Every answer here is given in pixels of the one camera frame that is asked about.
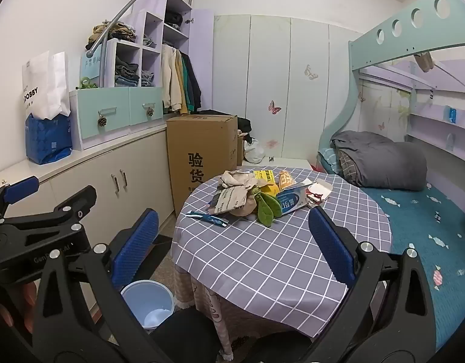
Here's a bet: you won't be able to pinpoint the grey checked tablecloth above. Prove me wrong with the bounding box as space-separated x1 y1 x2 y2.
170 166 392 339

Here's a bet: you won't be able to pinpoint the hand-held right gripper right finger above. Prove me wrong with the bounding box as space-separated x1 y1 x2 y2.
307 206 438 363

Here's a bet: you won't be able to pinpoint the person's left hand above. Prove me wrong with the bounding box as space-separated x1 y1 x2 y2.
0 280 39 333

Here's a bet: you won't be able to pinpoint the white plastic bag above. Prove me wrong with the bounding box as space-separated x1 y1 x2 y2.
243 138 266 164

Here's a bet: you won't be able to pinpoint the tan hanging garment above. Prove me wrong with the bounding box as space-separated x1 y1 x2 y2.
175 49 190 116

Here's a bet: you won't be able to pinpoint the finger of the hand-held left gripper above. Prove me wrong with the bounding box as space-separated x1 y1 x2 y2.
0 177 40 225
0 185 97 236

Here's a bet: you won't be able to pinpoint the pale panelled wardrobe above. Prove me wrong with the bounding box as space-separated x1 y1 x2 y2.
213 14 364 163

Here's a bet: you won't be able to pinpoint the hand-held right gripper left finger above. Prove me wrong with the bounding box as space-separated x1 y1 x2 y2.
32 208 160 363

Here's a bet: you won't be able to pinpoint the tall cardboard box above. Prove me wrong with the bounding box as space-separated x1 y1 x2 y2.
166 114 239 216

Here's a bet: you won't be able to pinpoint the grey plaid pillow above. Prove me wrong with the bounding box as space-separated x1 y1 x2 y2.
336 150 360 182

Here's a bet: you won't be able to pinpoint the cream hanging jacket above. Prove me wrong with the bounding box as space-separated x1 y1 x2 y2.
160 44 182 113

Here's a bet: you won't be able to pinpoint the pale blue paper sign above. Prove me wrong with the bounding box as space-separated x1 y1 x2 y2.
80 45 104 84

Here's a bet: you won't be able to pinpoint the green leaf plush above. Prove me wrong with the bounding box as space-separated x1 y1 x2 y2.
251 185 282 227

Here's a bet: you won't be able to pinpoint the grey metal handrail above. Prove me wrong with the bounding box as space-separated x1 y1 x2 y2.
86 0 197 87

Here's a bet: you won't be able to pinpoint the folded dark jeans stack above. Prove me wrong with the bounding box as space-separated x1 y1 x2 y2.
114 57 140 87

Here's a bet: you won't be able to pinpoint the blue toothbrush pack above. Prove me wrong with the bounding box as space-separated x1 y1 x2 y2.
186 211 229 228

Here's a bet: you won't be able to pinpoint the person's black trousers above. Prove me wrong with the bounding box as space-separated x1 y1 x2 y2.
148 308 324 363

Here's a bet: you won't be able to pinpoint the orange snack packet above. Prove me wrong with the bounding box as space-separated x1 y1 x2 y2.
278 170 297 190

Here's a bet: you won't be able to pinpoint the white low platform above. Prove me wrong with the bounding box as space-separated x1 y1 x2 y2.
240 157 312 171

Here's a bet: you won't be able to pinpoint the teal bunk bed frame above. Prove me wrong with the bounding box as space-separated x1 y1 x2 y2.
318 0 465 352

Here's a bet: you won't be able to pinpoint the blue plastic waste bin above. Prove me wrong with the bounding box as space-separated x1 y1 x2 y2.
120 280 176 329

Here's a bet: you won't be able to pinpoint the beige low cabinet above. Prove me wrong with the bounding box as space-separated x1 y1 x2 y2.
0 121 176 273

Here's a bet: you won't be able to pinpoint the teal striped pillow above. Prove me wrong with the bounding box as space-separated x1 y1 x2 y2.
318 147 341 175

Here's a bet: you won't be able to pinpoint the pile of brown clothes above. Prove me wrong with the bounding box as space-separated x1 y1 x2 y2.
88 20 137 48

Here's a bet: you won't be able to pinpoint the lavender bed shelf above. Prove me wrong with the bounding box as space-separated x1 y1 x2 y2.
404 83 465 152

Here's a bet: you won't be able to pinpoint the small white open box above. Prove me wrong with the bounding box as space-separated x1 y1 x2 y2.
304 179 333 207

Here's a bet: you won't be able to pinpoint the black cloth bundle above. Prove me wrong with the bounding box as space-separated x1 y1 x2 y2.
200 110 253 140

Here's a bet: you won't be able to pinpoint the dark hanging coat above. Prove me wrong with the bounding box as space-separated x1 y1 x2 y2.
183 51 203 110

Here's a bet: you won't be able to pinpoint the lavender cubby shelf unit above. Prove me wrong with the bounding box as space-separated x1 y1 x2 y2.
104 0 215 114

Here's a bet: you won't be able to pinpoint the white paper bag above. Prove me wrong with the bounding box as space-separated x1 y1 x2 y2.
22 50 71 119

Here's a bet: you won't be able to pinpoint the teal drawer unit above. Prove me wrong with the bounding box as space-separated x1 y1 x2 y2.
69 86 165 151

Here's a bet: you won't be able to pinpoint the blue and white toothpaste box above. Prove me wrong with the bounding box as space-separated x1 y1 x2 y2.
276 181 316 216

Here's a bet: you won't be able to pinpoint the pink fringed table cover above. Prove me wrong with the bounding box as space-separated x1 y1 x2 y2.
174 265 354 363

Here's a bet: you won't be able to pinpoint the brown hanging pouch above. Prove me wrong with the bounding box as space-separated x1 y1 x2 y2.
413 52 434 72

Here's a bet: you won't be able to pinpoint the teal candy print bedsheet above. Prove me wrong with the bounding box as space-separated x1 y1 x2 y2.
363 181 465 352

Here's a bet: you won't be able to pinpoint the tan round pouch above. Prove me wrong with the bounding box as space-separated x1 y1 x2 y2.
230 193 261 218

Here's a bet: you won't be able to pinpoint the beige crumpled carton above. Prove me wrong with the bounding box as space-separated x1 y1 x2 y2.
216 170 259 190

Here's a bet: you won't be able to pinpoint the grey duvet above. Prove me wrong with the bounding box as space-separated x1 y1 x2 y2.
331 130 428 191

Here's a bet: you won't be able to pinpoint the blue patterned bag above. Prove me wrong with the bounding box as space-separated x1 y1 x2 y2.
25 113 73 166

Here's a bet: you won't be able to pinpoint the folded black clothes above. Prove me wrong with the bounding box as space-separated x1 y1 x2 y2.
164 11 185 30

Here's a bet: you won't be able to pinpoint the olive and white carton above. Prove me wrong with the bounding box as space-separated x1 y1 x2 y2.
207 186 258 215

